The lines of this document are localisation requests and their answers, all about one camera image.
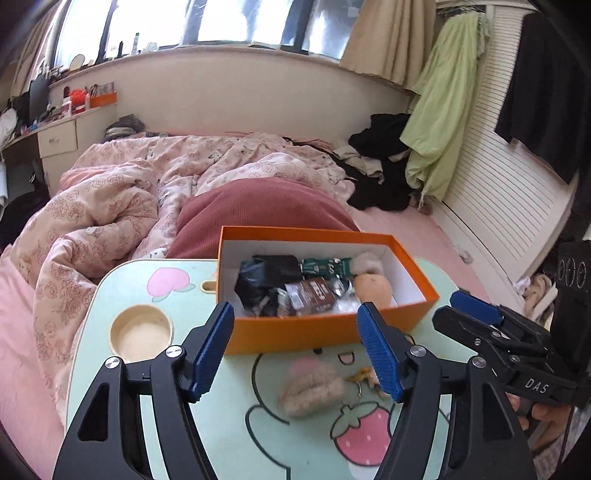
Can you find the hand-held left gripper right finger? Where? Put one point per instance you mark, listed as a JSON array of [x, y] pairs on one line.
[[381, 355]]

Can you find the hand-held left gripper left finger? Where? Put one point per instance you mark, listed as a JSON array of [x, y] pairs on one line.
[[212, 350]]

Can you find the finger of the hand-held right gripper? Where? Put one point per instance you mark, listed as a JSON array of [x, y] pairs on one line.
[[466, 327], [475, 304]]

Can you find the tan capybara plush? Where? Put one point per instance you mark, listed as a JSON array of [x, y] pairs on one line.
[[374, 288]]

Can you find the black glossy lace cloth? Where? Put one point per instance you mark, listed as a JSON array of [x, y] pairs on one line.
[[254, 286]]

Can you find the orange cardboard box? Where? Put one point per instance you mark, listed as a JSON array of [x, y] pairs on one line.
[[295, 332]]

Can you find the brown card box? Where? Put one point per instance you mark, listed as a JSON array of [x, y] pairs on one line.
[[314, 295]]

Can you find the grey-beige fluffy ball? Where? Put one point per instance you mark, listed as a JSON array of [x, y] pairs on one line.
[[369, 263]]

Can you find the green toy car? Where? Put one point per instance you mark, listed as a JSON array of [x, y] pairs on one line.
[[323, 267]]

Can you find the black leather pouch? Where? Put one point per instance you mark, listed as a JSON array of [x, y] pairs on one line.
[[281, 265]]

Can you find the mint cartoon desktop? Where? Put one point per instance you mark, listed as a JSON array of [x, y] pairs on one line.
[[120, 286]]

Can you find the person's right hand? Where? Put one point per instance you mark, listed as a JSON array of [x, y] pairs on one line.
[[549, 420]]

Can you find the small yellow key charm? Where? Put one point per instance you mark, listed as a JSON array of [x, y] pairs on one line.
[[364, 376]]

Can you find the beige cloth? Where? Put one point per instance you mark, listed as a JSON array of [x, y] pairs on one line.
[[538, 295]]

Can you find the black device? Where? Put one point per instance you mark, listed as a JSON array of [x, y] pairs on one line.
[[572, 286]]

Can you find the white slatted panel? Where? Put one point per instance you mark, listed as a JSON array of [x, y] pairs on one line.
[[498, 194]]

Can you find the maroon ribbed pillow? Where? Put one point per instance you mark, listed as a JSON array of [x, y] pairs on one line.
[[258, 207]]

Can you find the pink floral quilt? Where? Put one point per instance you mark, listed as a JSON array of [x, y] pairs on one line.
[[115, 207]]

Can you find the pink bedsheet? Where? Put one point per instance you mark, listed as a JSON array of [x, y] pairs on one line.
[[27, 369]]

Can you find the light green hanging garment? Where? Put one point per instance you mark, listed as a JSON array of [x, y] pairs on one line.
[[443, 115]]

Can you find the black clothes pile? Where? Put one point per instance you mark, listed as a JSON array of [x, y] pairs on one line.
[[383, 134]]

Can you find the black hanging garment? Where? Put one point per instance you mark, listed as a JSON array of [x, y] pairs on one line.
[[545, 92]]

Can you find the dark cloth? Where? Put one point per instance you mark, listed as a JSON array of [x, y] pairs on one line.
[[124, 127]]

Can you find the cream drawer cabinet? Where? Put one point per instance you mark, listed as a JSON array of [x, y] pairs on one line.
[[57, 138]]

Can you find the orange desk organizer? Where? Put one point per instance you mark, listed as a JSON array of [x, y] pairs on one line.
[[103, 100]]

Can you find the beige curtain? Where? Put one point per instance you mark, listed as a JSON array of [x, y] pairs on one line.
[[32, 60], [388, 41]]

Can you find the red container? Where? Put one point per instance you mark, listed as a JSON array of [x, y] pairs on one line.
[[79, 101]]

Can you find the black monitor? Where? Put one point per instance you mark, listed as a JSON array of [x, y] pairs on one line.
[[39, 97]]

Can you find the round mirror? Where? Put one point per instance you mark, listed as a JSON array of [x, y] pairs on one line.
[[77, 61]]

